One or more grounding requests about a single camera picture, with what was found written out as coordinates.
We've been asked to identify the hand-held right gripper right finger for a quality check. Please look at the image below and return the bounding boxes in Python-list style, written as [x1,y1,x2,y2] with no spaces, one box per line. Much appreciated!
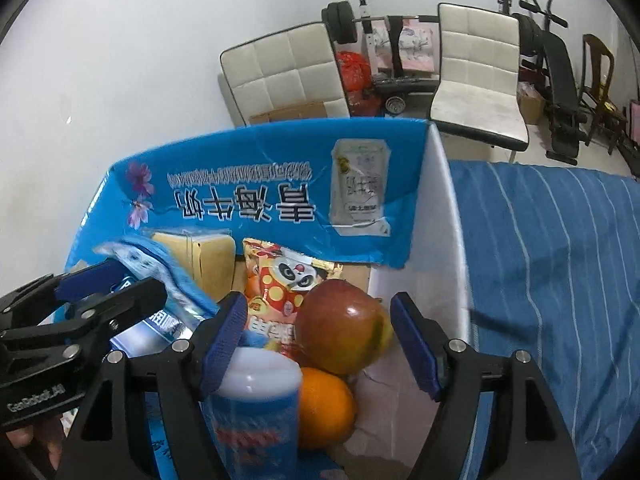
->
[390,291,583,480]

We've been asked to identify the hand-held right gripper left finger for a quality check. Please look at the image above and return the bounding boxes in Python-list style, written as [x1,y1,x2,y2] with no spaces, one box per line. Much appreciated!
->
[55,291,248,480]

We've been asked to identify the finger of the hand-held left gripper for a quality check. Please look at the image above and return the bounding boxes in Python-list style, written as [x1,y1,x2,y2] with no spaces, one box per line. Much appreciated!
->
[0,277,168,361]
[0,259,126,321]

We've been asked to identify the light blue snack packet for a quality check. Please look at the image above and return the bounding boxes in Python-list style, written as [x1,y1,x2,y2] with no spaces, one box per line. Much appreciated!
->
[95,237,221,356]

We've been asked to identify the blue drink can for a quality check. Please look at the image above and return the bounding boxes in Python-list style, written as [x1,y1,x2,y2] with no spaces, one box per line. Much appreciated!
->
[202,347,303,480]

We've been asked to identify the red apple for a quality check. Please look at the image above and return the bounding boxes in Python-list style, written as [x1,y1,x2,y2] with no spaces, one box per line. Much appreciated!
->
[297,280,393,376]

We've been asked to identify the pale yellow box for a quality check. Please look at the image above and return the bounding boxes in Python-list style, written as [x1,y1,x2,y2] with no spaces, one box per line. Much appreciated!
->
[150,229,237,296]

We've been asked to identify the orange snack packet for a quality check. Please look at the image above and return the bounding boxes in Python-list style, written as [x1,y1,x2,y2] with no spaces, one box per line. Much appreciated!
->
[241,237,346,361]

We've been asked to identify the orange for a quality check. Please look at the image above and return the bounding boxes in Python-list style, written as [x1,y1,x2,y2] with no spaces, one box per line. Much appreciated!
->
[299,367,357,451]

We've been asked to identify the blue cardboard box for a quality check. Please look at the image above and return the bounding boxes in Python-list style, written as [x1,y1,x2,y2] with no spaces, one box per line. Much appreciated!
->
[65,117,471,480]

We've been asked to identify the person's left hand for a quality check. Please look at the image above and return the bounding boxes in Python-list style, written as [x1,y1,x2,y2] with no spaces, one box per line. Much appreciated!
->
[7,417,63,471]

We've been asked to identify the blue striped bedsheet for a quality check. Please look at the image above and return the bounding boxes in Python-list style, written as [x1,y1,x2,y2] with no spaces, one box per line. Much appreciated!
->
[447,160,640,480]

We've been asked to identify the flat cardboard piece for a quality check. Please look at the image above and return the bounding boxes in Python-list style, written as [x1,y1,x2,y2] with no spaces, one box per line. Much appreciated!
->
[249,101,328,126]

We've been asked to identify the small cardboard box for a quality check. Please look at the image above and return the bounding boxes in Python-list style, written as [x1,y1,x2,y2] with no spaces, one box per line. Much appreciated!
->
[517,82,546,126]

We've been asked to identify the red plastic bag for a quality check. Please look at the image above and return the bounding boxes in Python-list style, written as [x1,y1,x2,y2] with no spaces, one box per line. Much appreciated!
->
[335,50,381,118]

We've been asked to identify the white padded chair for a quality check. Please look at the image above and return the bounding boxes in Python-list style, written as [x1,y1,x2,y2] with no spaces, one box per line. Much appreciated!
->
[429,2,531,152]
[220,22,351,128]

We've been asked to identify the black exercise bench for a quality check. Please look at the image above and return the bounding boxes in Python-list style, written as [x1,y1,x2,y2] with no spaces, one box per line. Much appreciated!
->
[495,0,591,161]

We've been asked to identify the flower painting canvas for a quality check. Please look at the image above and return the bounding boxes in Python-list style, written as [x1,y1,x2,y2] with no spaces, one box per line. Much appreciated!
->
[370,17,441,73]

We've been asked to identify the dark wooden chair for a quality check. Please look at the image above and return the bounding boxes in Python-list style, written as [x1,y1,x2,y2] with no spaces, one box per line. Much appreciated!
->
[580,34,628,156]

